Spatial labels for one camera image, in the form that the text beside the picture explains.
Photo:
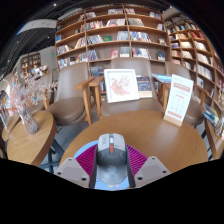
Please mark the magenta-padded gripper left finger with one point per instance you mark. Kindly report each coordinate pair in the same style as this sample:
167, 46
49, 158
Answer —
70, 170

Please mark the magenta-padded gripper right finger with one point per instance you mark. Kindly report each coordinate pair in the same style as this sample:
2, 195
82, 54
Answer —
153, 168

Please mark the grey and white computer mouse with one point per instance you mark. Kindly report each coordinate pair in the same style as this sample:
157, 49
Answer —
111, 156

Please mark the round light blue mouse pad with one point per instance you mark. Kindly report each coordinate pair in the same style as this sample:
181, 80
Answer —
81, 151

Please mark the round wooden side table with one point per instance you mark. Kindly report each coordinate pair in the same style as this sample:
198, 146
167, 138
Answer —
215, 143
30, 143
8, 128

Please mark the brown leather wooden armchair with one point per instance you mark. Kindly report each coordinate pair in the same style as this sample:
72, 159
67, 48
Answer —
196, 113
133, 108
68, 110

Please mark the glass vase with pink flowers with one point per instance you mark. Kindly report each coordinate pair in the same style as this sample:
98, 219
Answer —
28, 123

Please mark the white red sign, wooden base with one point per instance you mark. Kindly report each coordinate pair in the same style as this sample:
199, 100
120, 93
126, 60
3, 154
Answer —
178, 100

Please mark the stack of books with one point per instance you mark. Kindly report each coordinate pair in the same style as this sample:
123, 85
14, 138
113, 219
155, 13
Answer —
210, 115

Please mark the dark blue book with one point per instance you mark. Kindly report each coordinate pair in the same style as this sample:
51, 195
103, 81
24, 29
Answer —
144, 86

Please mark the white framed pink floral picture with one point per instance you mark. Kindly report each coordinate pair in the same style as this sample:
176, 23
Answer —
121, 85

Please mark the light blue books pile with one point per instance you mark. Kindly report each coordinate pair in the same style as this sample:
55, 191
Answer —
161, 78

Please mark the small wooden bookshelf unit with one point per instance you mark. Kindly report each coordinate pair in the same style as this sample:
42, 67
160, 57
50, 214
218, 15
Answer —
30, 61

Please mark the curved wooden bookshelf unit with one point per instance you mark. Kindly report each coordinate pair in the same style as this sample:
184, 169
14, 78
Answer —
196, 50

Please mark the wide wooden bookshelf unit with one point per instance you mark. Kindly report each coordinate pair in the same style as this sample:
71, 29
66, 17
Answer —
116, 30

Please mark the white hanging ceiling panel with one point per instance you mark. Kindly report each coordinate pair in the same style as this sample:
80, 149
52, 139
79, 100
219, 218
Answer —
36, 25

